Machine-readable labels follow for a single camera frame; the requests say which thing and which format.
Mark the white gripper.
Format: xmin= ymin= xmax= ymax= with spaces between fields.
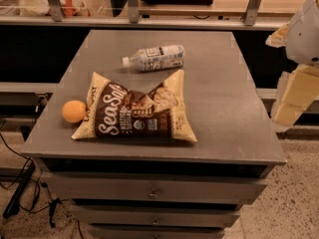
xmin=265 ymin=0 xmax=319 ymax=126

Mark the clear plastic water bottle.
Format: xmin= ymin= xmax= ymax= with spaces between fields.
xmin=123 ymin=45 xmax=185 ymax=73

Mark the brown sea salt chip bag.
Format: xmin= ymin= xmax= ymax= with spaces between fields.
xmin=72 ymin=70 xmax=196 ymax=142

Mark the top drawer knob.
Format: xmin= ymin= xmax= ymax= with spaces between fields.
xmin=149 ymin=188 xmax=159 ymax=199

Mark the drawer knob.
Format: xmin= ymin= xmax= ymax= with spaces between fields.
xmin=152 ymin=218 xmax=160 ymax=226
xmin=149 ymin=188 xmax=159 ymax=199

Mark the middle drawer knob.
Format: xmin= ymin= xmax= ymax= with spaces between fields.
xmin=152 ymin=218 xmax=160 ymax=226

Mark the grey drawer cabinet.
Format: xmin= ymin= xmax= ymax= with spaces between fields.
xmin=23 ymin=30 xmax=285 ymax=239

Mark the orange fruit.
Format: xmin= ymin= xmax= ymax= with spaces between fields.
xmin=62 ymin=101 xmax=87 ymax=123

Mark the orange white bag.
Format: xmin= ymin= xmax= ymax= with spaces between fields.
xmin=21 ymin=0 xmax=90 ymax=17

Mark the metal shelf rail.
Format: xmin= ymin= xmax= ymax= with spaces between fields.
xmin=0 ymin=16 xmax=286 ymax=31

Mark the black floor cable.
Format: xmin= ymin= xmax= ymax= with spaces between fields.
xmin=0 ymin=131 xmax=51 ymax=215

